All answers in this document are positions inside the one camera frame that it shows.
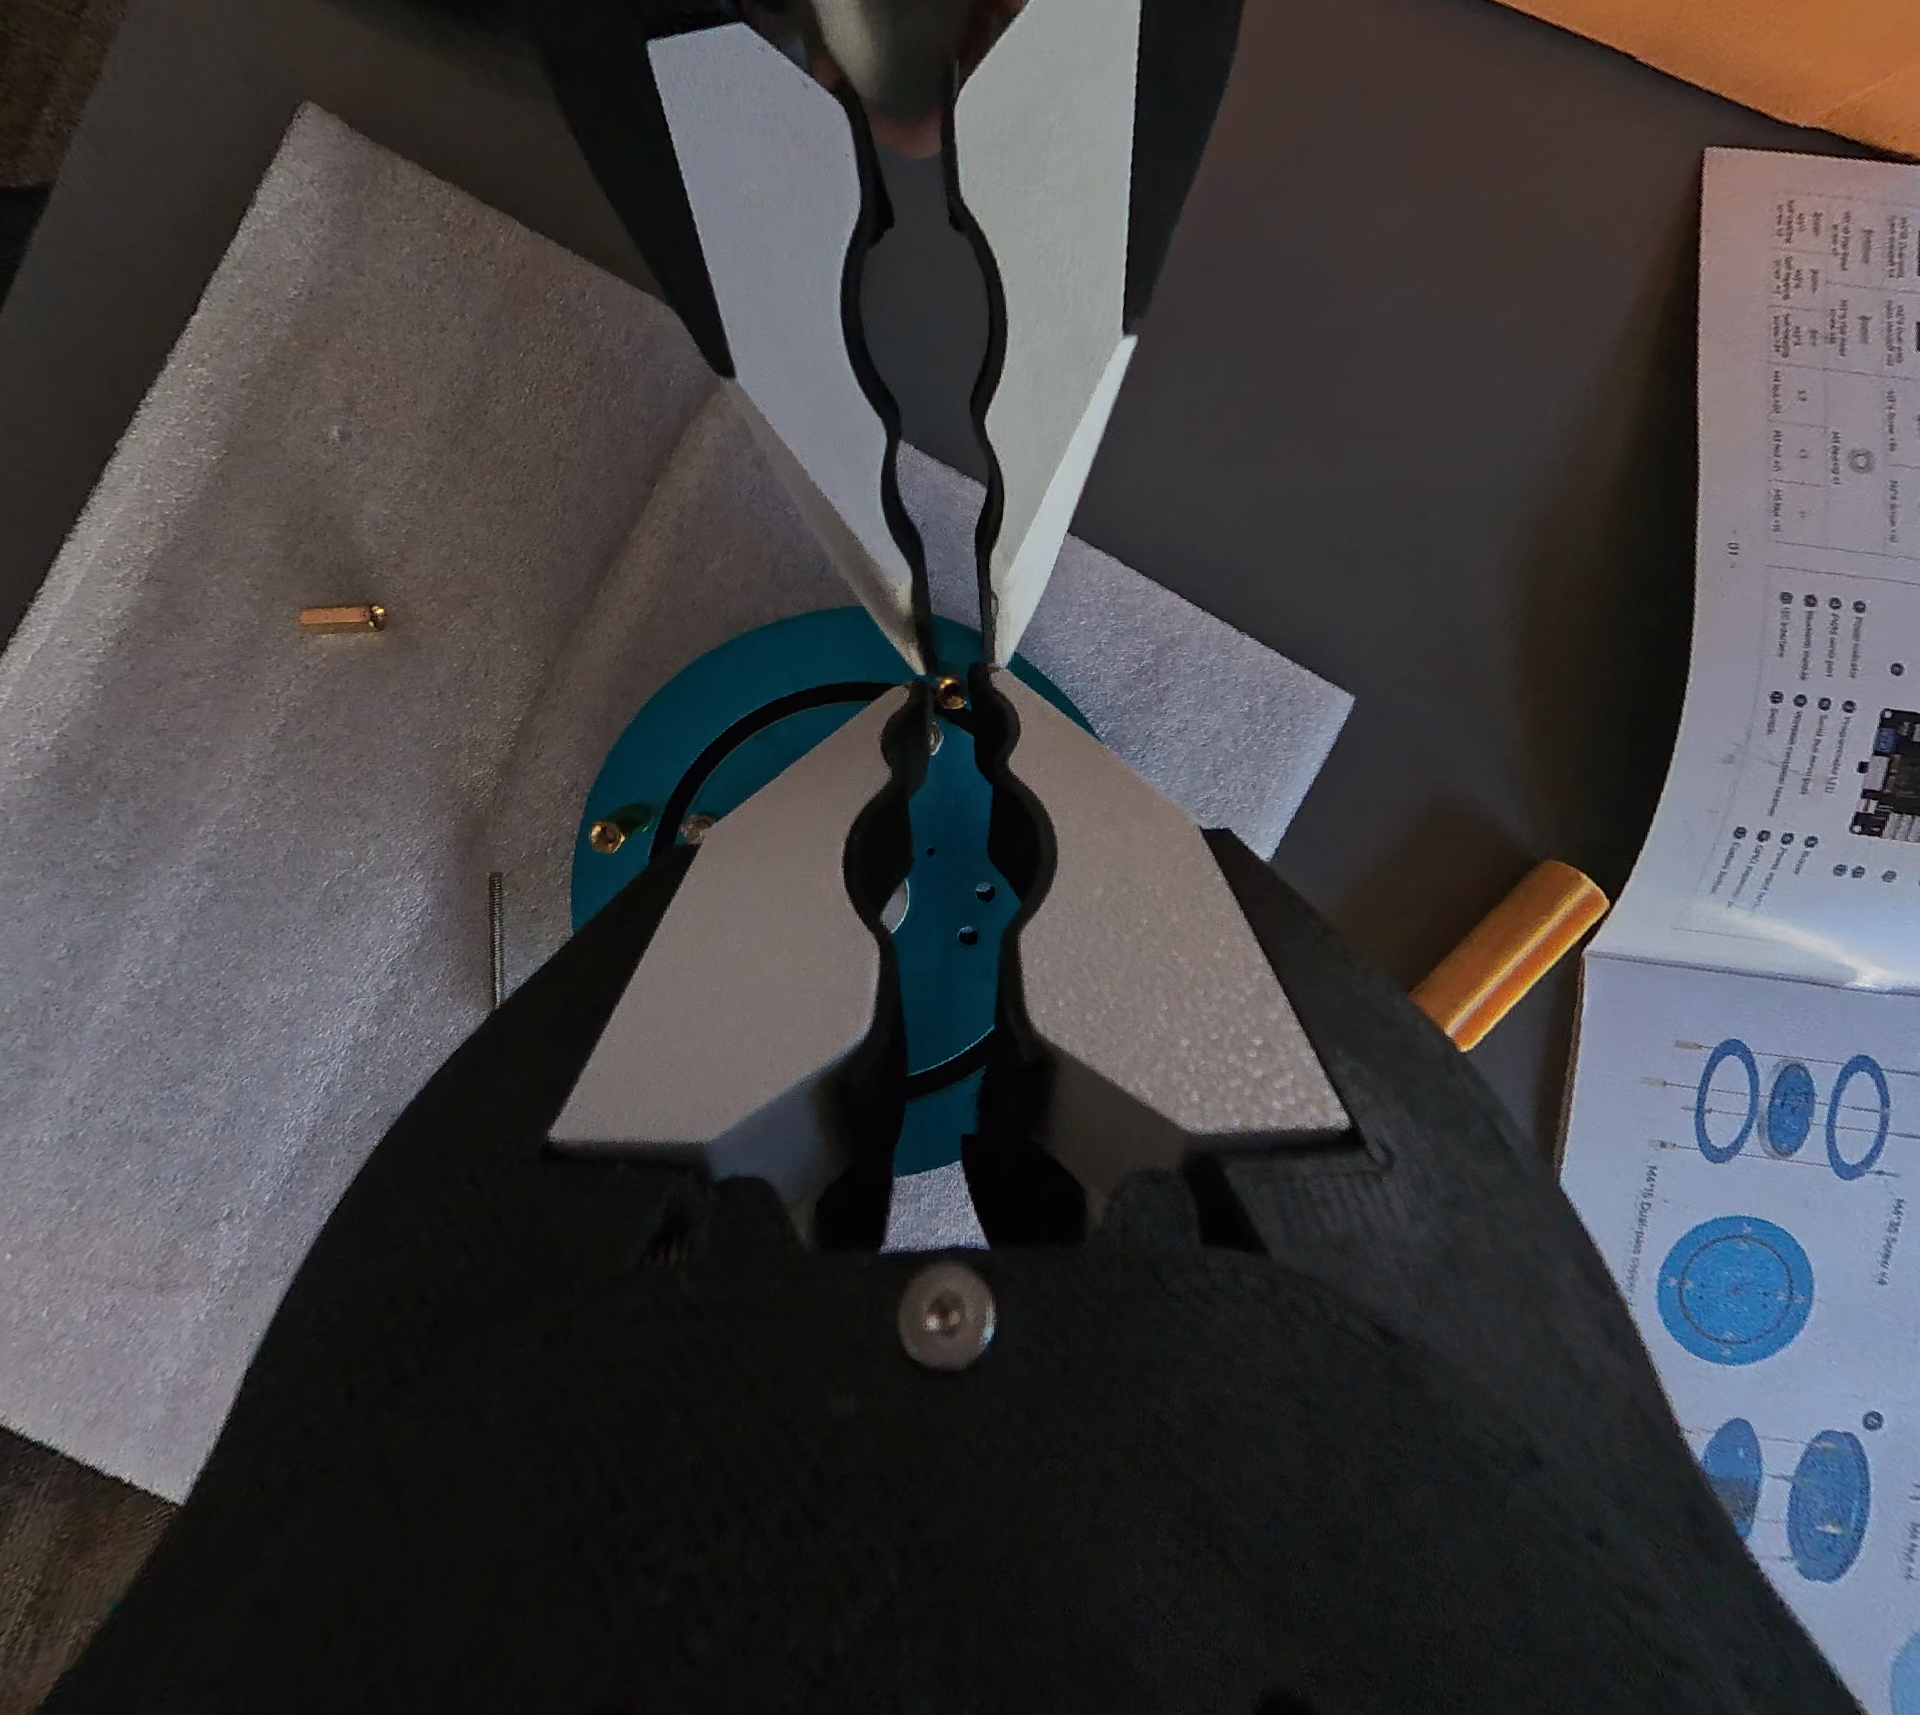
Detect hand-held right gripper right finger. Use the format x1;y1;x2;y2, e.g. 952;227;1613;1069
971;681;1353;1213

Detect dark grey desk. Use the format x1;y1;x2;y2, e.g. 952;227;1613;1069
0;0;1920;1596

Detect printed instruction booklet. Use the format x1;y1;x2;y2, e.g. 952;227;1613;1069
1560;147;1920;1715

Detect orange handled screwdriver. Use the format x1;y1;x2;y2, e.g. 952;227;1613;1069
1411;861;1615;1047

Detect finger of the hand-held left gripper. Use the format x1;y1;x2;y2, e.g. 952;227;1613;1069
647;15;938;685
954;0;1154;673

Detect blue round metal base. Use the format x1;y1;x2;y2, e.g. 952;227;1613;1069
570;605;1099;1177

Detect white foam sheet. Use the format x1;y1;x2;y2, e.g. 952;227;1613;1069
0;105;1359;1500

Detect blue disc with bearing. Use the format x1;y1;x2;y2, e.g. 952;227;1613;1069
677;695;1053;1177

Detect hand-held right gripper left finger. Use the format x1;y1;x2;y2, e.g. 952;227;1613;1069
546;681;938;1213

